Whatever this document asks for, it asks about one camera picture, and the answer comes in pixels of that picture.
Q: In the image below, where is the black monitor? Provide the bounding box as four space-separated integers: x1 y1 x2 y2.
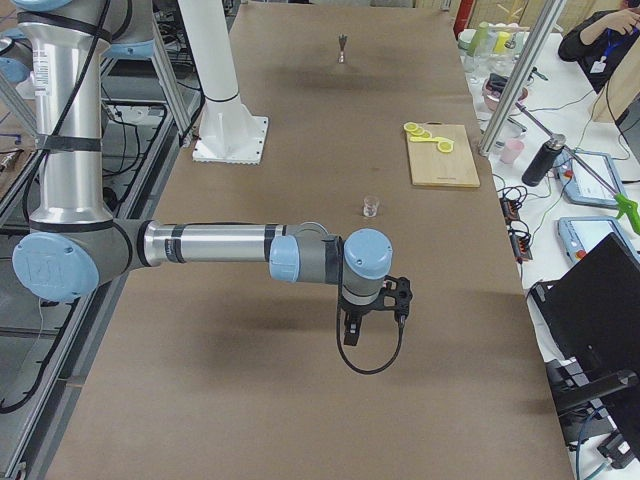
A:
530 233 639 454

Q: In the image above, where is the steel double jigger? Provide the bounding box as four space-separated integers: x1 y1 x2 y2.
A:
337 34 348 64

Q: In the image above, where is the teach pendant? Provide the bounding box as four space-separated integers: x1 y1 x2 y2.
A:
557 216 636 265
553 149 625 209

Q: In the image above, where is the green cup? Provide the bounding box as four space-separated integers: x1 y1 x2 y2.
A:
467 21 490 57

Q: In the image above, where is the teach pendant lower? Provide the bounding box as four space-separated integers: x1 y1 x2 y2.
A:
557 216 636 265

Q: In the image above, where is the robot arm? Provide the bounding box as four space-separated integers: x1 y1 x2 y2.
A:
12 1 405 346

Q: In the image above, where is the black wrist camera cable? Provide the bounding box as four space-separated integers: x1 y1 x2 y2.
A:
333 284 407 375

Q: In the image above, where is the teach pendant upper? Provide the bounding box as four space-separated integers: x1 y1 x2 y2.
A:
553 149 625 209

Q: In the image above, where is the clear glass measuring cup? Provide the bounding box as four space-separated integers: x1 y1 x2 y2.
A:
362 195 380 218

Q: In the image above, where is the yellow plastic knife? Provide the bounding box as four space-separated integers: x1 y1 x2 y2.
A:
409 136 451 143

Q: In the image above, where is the seated person in black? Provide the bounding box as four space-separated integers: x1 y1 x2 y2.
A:
558 1 639 93

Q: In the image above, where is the black water bottle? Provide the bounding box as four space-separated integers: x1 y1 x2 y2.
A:
521 134 566 187

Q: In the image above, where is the lemon slice front top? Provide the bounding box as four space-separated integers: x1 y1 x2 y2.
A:
437 141 454 153

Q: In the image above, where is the aluminium frame post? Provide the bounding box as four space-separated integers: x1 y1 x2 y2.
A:
478 0 567 157

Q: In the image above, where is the yellow cup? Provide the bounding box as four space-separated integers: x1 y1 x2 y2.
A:
493 31 511 54

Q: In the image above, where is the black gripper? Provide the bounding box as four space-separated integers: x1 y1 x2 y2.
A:
338 295 376 346

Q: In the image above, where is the bamboo cutting board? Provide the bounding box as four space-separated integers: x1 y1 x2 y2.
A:
404 122 480 188

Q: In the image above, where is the white camera mast base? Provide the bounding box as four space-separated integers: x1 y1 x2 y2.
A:
179 0 269 165

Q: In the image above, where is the pink cup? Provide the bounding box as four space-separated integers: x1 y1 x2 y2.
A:
500 138 525 165

